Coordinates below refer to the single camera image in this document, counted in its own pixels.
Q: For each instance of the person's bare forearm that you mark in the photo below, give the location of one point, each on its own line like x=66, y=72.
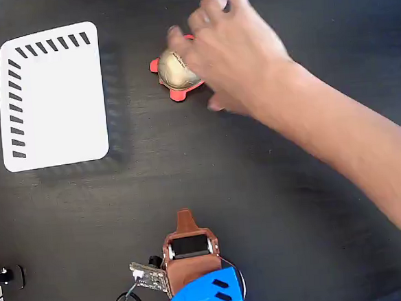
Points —
x=351, y=147

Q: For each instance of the bare circuit board camera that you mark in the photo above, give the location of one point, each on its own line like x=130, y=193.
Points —
x=150, y=275

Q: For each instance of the white rectangular tray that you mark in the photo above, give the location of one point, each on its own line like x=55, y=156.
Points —
x=63, y=108

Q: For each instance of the brown gripper with servo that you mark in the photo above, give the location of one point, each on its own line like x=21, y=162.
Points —
x=191, y=266

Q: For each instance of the person's bare hand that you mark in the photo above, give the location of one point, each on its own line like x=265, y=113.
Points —
x=235, y=55

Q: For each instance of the black table clamp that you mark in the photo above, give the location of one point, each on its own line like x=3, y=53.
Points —
x=6, y=276

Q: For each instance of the red turtle toy silver shell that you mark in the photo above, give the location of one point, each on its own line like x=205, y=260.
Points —
x=174, y=74

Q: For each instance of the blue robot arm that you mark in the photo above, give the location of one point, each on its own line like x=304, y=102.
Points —
x=204, y=296

